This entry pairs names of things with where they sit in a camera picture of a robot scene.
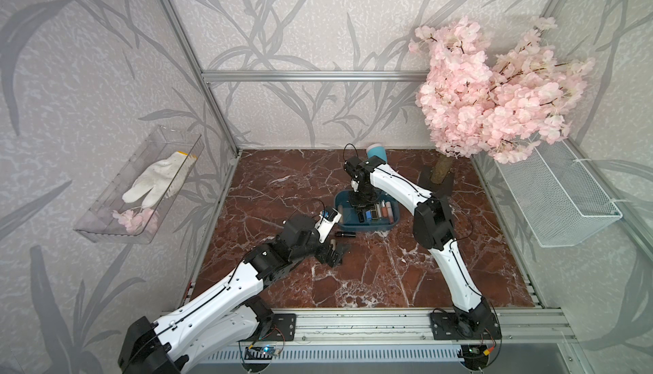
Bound light pink lipstick tube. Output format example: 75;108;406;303
385;202;395;224

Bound teal plastic storage box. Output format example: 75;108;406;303
334;190;401;232

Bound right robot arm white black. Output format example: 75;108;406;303
344;156;493;338

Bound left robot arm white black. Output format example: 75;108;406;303
117;207;345;373

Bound black lipstick lying sideways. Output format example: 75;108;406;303
335;231;357;238

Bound left circuit board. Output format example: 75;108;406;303
244;345;284;360

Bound circuit board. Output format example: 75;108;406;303
457;344;494;373
244;345;284;360

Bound pink artificial blossom tree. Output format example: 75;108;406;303
408;17;595;190

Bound white cotton glove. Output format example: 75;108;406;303
122;151;197;208

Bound pink flower on shelf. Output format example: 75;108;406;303
112;207;159;234

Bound right circuit board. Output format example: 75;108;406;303
457;344;494;373

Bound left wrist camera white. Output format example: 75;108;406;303
316;207;342;243

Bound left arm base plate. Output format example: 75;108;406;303
245;314;297;343

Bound aluminium front rail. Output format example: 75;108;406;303
273;308;578;346

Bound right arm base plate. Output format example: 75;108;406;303
430;308;503;342

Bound clear acrylic wall shelf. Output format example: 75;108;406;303
73;125;205;244

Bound white wire mesh basket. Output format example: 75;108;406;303
498;141;622;248

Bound aluminium frame back crossbar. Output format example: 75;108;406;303
202;71;427;83

